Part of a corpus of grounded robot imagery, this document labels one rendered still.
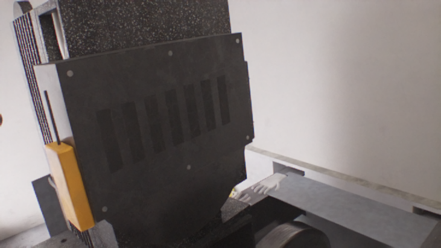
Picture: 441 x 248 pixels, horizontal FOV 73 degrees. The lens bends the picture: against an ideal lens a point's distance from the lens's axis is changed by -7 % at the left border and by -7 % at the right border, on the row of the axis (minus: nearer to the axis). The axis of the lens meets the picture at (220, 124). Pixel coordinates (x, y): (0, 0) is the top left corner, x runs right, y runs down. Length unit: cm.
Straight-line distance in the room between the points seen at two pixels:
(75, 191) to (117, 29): 36
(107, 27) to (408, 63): 113
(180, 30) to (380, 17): 89
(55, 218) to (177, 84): 90
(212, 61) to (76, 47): 29
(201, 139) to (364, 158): 106
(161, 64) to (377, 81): 106
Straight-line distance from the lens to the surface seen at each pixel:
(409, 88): 146
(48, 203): 139
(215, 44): 75
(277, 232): 148
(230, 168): 84
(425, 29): 141
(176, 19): 85
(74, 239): 120
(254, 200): 164
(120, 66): 61
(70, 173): 60
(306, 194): 166
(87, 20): 73
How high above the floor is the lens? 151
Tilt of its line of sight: 17 degrees down
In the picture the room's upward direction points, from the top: 7 degrees counter-clockwise
